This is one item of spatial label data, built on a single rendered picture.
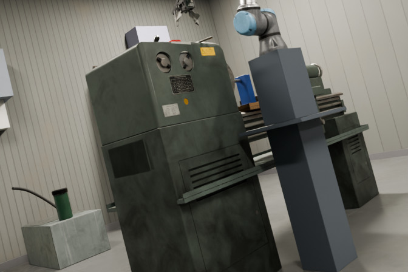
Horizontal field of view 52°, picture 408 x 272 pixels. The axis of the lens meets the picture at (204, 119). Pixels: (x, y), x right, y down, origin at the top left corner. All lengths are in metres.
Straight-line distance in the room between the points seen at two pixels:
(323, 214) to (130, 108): 1.04
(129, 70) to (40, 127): 3.17
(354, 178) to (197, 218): 1.67
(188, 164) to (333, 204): 0.75
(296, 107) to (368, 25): 3.47
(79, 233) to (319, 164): 2.49
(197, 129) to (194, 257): 0.58
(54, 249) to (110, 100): 2.10
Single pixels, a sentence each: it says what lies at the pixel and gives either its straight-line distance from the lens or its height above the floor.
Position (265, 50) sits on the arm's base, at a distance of 2.16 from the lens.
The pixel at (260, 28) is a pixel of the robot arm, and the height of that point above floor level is 1.22.
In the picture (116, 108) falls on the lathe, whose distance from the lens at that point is 2.06.
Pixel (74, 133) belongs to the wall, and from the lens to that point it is 5.16.
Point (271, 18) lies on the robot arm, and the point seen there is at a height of 1.27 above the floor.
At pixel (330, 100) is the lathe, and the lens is 3.42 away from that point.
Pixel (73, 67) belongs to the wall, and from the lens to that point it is 5.36.
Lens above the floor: 0.76
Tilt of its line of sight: 3 degrees up
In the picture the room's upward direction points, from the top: 14 degrees counter-clockwise
